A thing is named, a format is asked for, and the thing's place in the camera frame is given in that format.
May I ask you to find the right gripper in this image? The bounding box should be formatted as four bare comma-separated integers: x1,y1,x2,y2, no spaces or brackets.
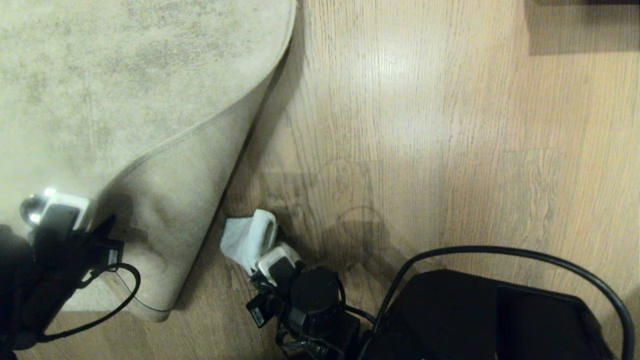
246,278,296,329

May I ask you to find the black cable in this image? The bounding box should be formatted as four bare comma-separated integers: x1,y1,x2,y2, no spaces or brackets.
357,245,636,360
39,263,142,344

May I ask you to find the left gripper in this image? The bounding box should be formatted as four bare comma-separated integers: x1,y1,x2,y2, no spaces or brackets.
60,214,125,296

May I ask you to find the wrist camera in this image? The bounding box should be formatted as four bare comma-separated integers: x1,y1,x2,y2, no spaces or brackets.
20,189,95,247
256,243,304,287

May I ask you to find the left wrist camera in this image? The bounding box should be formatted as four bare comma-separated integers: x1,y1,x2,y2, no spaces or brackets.
20,189,95,247

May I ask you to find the beige rug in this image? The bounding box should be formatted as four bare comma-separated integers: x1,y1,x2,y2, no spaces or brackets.
0,0,299,323

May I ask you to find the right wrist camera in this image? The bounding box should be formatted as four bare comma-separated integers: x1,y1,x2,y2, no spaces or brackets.
256,243,304,287

